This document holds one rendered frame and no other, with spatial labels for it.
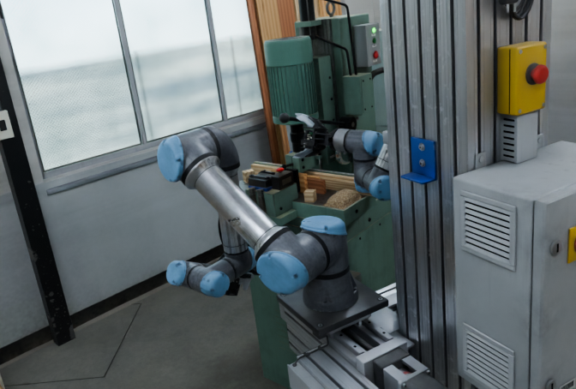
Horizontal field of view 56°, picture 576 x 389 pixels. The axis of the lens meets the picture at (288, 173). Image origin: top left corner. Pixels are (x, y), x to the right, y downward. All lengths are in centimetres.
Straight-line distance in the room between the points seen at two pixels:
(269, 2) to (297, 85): 172
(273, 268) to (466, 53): 64
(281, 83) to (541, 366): 128
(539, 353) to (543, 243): 22
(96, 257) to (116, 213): 26
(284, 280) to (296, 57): 93
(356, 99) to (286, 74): 31
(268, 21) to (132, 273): 179
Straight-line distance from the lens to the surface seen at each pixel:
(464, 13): 109
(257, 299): 237
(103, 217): 321
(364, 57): 218
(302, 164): 208
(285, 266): 127
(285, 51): 196
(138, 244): 336
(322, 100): 210
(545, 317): 110
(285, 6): 380
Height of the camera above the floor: 159
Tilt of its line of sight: 17 degrees down
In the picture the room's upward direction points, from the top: 7 degrees counter-clockwise
